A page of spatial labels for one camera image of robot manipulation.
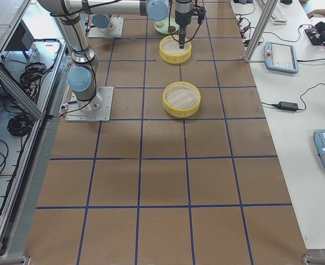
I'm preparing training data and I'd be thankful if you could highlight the light green plate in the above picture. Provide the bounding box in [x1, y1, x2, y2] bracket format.
[154, 17, 179, 35]

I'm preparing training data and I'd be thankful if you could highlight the brown steamed bun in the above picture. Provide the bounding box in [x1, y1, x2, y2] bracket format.
[168, 26, 176, 33]

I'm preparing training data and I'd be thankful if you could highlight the aluminium frame post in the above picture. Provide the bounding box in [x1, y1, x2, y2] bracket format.
[244, 0, 277, 63]

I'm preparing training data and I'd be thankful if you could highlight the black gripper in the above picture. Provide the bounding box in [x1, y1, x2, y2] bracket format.
[171, 0, 206, 49]

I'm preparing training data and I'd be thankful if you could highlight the teach pendant far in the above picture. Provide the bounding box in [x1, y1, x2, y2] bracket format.
[263, 41, 299, 74]

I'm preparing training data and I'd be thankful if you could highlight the yellow bamboo steamer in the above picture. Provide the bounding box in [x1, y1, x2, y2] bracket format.
[162, 81, 201, 119]
[159, 36, 192, 64]

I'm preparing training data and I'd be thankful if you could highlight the black power adapter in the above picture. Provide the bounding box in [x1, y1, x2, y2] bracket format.
[271, 101, 299, 112]

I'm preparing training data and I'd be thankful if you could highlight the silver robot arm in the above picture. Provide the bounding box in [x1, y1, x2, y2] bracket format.
[39, 1, 149, 114]
[87, 1, 206, 49]

